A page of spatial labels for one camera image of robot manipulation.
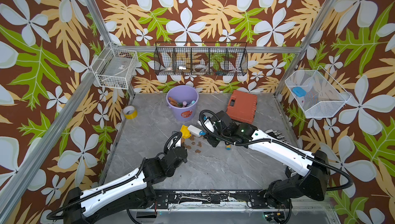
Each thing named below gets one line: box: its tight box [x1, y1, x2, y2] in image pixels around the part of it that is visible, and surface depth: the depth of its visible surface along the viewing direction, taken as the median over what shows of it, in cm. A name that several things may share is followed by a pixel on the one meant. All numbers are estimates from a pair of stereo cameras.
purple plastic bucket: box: [166, 84, 200, 122], surface depth 100 cm
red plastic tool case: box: [225, 89, 258, 124], surface depth 110 cm
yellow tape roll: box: [122, 105, 138, 120], surface depth 110 cm
